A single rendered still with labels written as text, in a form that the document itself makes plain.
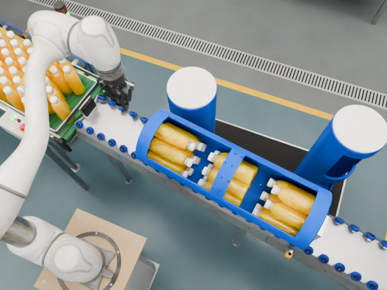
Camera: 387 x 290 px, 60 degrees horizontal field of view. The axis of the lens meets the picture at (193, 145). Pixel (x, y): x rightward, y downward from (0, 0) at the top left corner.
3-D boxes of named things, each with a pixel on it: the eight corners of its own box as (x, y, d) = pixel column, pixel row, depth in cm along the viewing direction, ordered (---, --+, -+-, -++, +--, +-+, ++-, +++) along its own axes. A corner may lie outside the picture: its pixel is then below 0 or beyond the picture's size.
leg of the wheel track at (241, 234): (238, 247, 248) (247, 233, 191) (231, 243, 250) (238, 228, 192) (241, 240, 250) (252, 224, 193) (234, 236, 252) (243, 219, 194)
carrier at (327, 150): (284, 181, 253) (314, 208, 244) (320, 128, 173) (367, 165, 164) (307, 157, 260) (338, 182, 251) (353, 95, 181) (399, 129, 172)
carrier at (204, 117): (214, 166, 259) (212, 133, 271) (218, 109, 180) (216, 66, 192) (177, 167, 260) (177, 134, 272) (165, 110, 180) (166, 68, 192)
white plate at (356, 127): (322, 127, 172) (321, 128, 173) (368, 163, 163) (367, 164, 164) (354, 95, 179) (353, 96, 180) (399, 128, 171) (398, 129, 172)
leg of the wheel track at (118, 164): (129, 185, 271) (109, 155, 214) (124, 182, 272) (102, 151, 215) (133, 179, 273) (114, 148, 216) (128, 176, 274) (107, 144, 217)
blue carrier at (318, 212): (295, 258, 152) (318, 239, 128) (137, 169, 172) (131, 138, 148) (315, 207, 166) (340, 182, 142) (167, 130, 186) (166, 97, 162)
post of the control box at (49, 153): (86, 190, 270) (26, 136, 179) (82, 188, 271) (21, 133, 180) (89, 186, 272) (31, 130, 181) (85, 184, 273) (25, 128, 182)
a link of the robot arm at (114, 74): (117, 73, 103) (121, 84, 108) (124, 49, 106) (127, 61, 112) (88, 70, 103) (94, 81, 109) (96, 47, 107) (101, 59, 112)
